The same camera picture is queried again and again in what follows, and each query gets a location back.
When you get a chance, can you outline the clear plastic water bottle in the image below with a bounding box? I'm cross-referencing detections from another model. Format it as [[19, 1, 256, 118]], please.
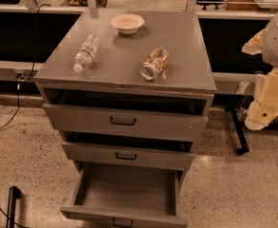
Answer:
[[73, 34, 102, 73]]

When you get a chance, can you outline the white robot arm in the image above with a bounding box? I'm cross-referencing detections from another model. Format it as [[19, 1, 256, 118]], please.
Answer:
[[242, 12, 278, 130]]

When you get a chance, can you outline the middle grey drawer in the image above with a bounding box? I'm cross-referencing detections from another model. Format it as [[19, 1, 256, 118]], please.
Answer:
[[62, 142, 194, 170]]

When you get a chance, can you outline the black hanging cable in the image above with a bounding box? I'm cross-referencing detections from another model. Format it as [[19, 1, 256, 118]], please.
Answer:
[[0, 3, 52, 137]]

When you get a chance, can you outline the bottom grey open drawer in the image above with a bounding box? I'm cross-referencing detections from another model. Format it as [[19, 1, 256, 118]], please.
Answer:
[[61, 162, 187, 228]]

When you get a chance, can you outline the top grey drawer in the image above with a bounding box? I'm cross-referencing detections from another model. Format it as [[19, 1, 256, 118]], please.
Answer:
[[44, 104, 208, 142]]

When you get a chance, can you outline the black floor stand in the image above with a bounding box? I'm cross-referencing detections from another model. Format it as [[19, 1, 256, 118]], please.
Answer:
[[6, 186, 21, 228]]

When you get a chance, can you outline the white paper bowl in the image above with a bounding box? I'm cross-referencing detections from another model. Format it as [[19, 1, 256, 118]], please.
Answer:
[[111, 14, 144, 35]]

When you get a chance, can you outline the orange soda can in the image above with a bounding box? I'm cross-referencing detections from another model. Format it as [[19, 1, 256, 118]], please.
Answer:
[[139, 47, 169, 81]]

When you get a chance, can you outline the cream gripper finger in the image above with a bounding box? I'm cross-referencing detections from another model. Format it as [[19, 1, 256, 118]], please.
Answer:
[[242, 29, 266, 55], [245, 67, 278, 130]]

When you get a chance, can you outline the grey metal drawer cabinet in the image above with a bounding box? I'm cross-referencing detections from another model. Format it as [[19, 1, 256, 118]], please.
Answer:
[[33, 7, 217, 175]]

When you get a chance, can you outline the black wheeled table leg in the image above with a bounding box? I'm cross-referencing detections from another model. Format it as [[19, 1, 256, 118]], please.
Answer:
[[225, 106, 250, 155]]

